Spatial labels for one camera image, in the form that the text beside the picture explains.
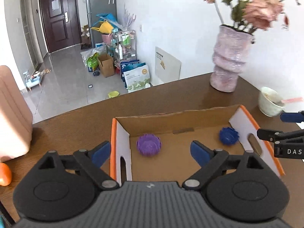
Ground blue plastic lid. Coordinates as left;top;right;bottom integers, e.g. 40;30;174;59
219;127;239;146

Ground purple plastic lid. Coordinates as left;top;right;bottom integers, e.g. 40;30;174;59
136;134;162;157

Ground pink spoon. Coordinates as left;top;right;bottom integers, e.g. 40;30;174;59
276;97;303;106

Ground pale green bowl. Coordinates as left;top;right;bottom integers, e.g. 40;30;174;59
258;86;285;117

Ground red cardboard box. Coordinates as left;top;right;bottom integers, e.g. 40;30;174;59
110;104;286;187

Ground pink suitcase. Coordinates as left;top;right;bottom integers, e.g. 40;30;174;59
0;65;33;162

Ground orange fruit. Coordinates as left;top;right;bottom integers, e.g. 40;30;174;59
0;163;12;186

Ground white green bag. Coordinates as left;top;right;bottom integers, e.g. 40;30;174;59
123;63;151;93

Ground purple ceramic vase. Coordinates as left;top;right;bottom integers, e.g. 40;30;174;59
210;25;253;93

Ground brown cardboard box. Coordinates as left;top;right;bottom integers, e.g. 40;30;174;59
98;54;114;78

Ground white flat panel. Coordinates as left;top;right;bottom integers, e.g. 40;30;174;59
155;47;182;83

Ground dried pink roses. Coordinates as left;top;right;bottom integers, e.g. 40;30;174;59
204;0;300;35

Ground yellow watering can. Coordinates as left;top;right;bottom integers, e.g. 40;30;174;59
91;21;114;34

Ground dark front door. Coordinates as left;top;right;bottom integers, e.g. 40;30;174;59
39;0;81;53

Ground grey refrigerator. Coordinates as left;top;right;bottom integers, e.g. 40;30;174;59
86;0;116;47

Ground wire storage rack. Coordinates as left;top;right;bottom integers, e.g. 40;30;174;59
112;30;137;64

